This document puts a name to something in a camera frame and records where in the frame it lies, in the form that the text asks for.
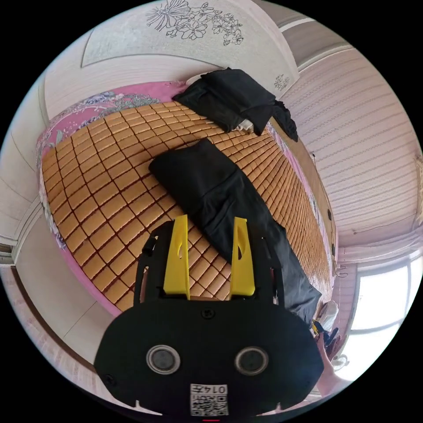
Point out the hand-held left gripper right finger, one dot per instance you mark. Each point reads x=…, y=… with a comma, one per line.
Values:
x=243, y=267

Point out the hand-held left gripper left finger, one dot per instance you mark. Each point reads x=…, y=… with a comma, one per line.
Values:
x=176, y=264

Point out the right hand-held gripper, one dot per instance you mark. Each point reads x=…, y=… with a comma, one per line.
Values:
x=323, y=332

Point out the black long pants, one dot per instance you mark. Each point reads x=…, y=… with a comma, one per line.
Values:
x=205, y=185

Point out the person's right forearm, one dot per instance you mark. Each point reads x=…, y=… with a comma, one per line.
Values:
x=332, y=380

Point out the person's right hand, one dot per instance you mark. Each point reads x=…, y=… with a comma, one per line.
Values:
x=332, y=352

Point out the window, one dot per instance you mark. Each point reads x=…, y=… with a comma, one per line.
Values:
x=380, y=297

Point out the bed with woven mat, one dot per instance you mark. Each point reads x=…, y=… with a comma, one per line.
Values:
x=99, y=185

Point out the pile of clothes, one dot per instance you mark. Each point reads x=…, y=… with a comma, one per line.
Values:
x=231, y=99

